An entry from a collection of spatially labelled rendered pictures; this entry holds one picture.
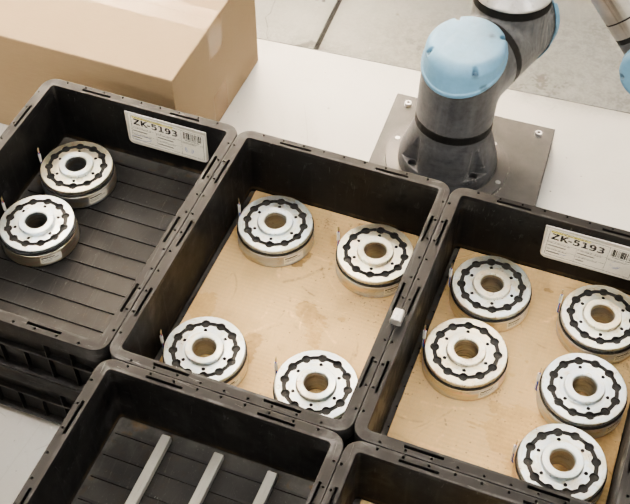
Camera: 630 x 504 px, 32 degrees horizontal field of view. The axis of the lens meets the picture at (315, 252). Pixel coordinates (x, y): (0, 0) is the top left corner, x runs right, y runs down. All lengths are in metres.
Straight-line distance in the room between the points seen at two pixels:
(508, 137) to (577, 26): 1.47
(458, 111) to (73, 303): 0.59
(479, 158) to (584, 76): 1.44
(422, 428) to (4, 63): 0.89
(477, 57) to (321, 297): 0.40
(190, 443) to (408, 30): 2.01
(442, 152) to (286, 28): 1.57
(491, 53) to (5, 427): 0.83
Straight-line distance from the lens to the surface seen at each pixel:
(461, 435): 1.35
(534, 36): 1.69
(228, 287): 1.47
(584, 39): 3.21
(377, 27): 3.17
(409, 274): 1.36
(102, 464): 1.35
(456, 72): 1.57
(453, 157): 1.66
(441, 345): 1.38
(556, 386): 1.37
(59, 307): 1.49
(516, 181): 1.73
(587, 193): 1.80
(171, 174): 1.62
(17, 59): 1.80
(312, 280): 1.47
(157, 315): 1.38
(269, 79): 1.95
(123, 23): 1.77
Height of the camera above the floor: 1.99
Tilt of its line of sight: 50 degrees down
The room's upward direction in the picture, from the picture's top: 1 degrees counter-clockwise
